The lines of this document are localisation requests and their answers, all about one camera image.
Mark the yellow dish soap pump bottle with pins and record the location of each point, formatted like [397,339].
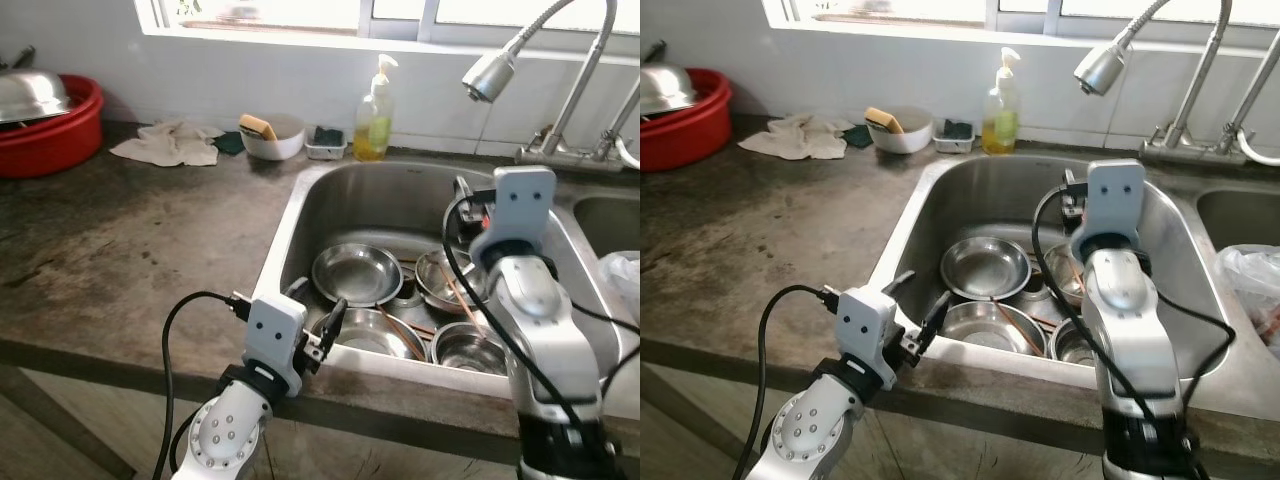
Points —
[372,125]
[1000,120]

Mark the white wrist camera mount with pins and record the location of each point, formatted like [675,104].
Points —
[1115,195]
[272,335]
[865,325]
[522,205]

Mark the plain steel faucet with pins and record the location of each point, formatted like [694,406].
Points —
[620,120]
[1255,85]

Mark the yellow sponge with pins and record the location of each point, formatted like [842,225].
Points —
[884,120]
[258,126]

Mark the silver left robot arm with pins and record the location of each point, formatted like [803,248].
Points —
[225,435]
[805,435]

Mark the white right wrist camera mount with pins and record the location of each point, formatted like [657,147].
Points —
[1115,195]
[522,205]

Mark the steel faucet with spray head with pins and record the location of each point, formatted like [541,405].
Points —
[1100,68]
[490,75]

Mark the brown chopstick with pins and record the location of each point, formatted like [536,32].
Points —
[1075,275]
[456,295]
[1018,328]
[400,332]

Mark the stainless steel sink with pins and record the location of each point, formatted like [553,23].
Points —
[400,200]
[1000,195]

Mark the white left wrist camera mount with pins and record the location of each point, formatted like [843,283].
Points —
[272,335]
[865,325]

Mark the small steel bowl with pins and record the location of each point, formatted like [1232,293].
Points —
[408,300]
[1035,298]

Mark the white window frame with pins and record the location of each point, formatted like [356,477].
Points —
[900,35]
[300,42]

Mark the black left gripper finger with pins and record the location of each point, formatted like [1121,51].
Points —
[297,288]
[935,312]
[897,283]
[335,318]

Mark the beige cloth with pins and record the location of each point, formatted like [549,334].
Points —
[800,140]
[170,145]

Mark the dark green scrubber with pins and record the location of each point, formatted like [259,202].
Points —
[328,136]
[957,130]

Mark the dark green cloth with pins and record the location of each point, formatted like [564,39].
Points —
[856,137]
[228,143]

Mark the clear plastic bag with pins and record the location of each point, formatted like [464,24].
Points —
[622,280]
[1250,275]

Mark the wooden base cabinet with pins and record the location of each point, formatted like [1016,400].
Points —
[950,455]
[350,455]

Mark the red plastic basin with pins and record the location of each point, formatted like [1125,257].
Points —
[60,145]
[690,135]

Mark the large upturned steel bowl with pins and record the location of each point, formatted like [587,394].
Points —
[662,90]
[30,95]

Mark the small clear plastic tray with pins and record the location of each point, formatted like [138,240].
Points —
[955,146]
[325,152]

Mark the white bowl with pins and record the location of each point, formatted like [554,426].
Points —
[912,135]
[280,142]

